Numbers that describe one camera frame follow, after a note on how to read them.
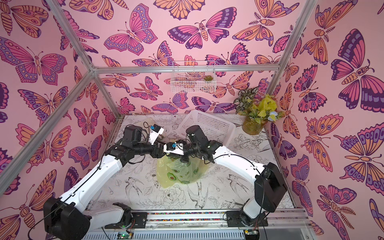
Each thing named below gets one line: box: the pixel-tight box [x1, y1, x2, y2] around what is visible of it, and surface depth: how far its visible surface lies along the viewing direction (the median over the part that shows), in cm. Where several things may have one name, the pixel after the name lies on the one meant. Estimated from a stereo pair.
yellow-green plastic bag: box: [156, 154, 211, 188], surface depth 78 cm
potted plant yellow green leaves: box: [234, 87, 286, 136], surface depth 97 cm
